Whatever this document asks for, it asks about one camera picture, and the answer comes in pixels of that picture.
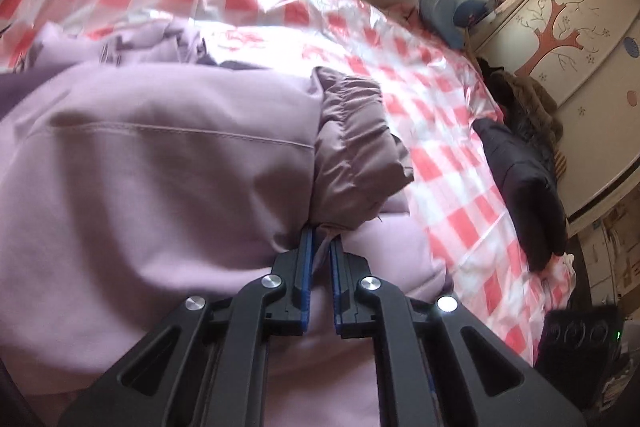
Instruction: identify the dark padded garment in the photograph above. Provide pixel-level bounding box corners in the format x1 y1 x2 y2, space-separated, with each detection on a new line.
472 117 568 273

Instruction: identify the cluttered storage shelf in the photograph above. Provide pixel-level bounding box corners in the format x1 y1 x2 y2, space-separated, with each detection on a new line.
567 197 640 323

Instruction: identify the purple jacket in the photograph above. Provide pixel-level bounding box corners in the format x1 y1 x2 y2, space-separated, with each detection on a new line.
0 19 453 427

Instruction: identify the red checked bed sheet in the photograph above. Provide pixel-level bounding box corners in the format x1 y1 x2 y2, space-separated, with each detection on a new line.
0 0 576 368

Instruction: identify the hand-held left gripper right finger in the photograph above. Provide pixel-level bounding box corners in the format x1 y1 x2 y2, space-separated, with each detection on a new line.
327 237 586 427

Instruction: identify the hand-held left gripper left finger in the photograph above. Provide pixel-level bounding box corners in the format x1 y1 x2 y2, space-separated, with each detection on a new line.
57 227 317 427

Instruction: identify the brown furry garment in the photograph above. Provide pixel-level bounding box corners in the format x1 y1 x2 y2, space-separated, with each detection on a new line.
477 57 563 152

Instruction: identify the wardrobe with tree decoration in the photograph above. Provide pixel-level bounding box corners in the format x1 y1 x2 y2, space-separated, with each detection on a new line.
470 0 640 223

